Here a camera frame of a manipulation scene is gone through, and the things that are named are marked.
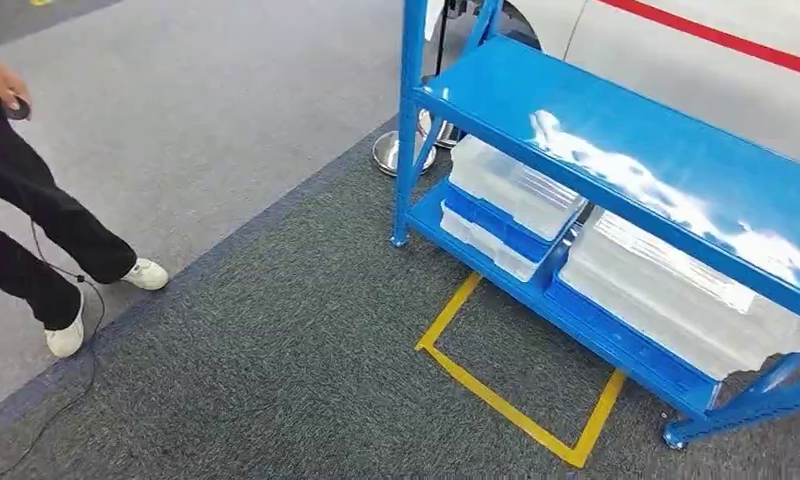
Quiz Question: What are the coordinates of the small clear plastic bin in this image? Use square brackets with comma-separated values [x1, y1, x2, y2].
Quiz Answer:
[446, 134, 589, 244]
[438, 201, 542, 285]

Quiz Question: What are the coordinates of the blue plastic tray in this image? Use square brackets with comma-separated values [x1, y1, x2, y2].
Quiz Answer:
[442, 183, 555, 265]

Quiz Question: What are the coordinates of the person's white left shoe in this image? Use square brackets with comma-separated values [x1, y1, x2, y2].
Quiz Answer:
[120, 257, 171, 292]

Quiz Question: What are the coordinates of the person's white shoe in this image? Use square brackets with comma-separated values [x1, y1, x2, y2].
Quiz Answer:
[120, 257, 171, 292]
[43, 290, 87, 360]

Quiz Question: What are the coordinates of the blue steel shelf rack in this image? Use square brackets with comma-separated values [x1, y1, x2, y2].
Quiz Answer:
[389, 0, 800, 452]

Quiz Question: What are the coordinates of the large clear plastic bin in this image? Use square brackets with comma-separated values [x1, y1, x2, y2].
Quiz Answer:
[557, 205, 800, 383]

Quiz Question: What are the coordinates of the person's white right shoe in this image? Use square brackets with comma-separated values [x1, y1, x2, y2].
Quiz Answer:
[43, 290, 87, 360]

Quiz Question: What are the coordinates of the red barrier belt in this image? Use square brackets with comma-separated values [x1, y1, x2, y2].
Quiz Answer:
[594, 0, 800, 81]

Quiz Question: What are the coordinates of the person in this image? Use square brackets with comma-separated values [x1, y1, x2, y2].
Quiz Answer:
[0, 31, 171, 360]

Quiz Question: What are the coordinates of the black handheld controller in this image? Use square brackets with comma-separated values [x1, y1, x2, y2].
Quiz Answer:
[5, 95, 33, 123]

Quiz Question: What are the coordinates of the thin black floor cable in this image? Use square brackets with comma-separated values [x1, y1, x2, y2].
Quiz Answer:
[0, 218, 108, 480]

